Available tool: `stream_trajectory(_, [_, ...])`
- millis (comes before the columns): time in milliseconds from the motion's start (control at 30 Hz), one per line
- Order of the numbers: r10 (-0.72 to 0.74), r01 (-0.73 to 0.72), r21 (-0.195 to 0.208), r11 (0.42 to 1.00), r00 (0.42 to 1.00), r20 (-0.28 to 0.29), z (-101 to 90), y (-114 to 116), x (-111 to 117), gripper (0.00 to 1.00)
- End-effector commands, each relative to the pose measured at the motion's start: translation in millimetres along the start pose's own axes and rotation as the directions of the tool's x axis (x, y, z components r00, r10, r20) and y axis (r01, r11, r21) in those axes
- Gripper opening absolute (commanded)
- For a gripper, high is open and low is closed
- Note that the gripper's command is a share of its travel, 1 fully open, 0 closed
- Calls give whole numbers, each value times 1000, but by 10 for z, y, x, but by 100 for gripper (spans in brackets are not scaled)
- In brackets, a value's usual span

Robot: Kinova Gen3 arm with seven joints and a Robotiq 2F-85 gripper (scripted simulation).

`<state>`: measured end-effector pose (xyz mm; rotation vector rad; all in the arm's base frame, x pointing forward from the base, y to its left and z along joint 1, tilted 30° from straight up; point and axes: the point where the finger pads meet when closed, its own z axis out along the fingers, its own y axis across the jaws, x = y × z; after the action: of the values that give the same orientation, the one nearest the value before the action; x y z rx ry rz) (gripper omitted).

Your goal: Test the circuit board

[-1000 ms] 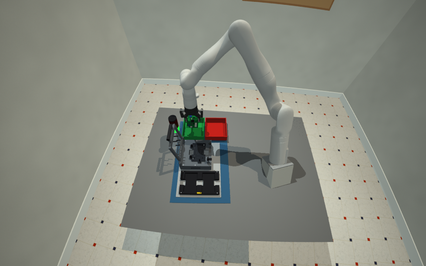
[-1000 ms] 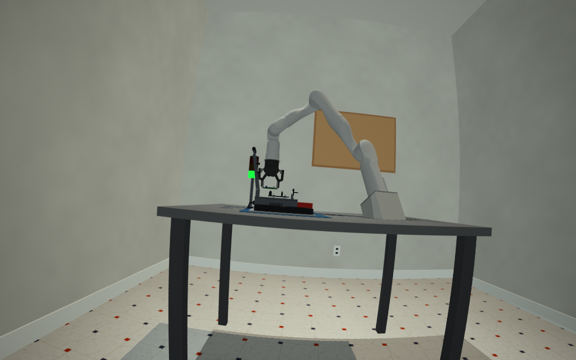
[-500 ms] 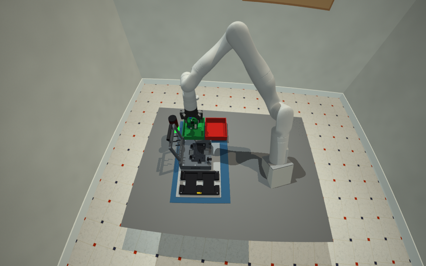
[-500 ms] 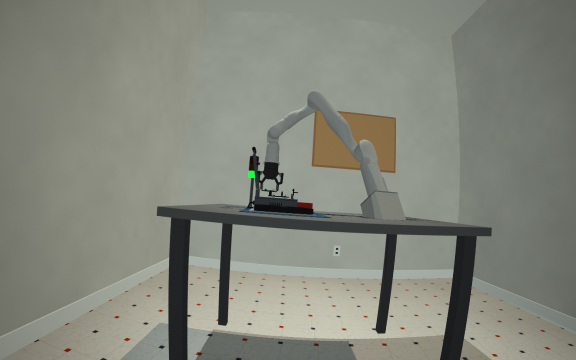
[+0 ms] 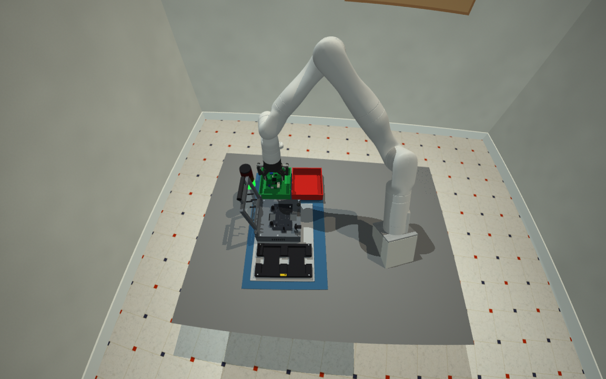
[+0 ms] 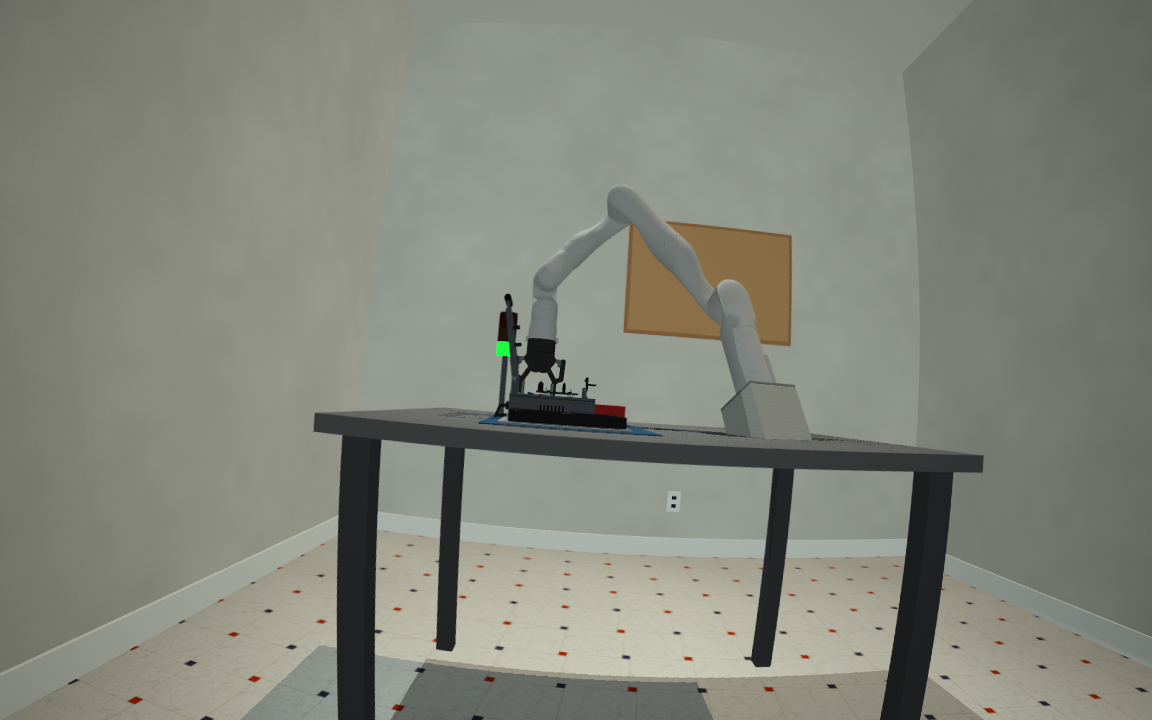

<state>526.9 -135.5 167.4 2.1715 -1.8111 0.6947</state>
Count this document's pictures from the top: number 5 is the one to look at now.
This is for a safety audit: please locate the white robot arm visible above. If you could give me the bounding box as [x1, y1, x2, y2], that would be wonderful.
[258, 36, 418, 235]

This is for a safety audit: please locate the green circuit board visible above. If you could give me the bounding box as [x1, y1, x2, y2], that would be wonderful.
[266, 172, 282, 189]

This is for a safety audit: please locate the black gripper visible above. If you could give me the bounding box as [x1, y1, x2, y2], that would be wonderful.
[257, 158, 288, 181]

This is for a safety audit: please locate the red bin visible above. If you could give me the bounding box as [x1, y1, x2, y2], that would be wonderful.
[291, 167, 323, 200]

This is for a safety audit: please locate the green bin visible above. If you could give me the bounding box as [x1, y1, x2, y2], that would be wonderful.
[259, 167, 291, 200]

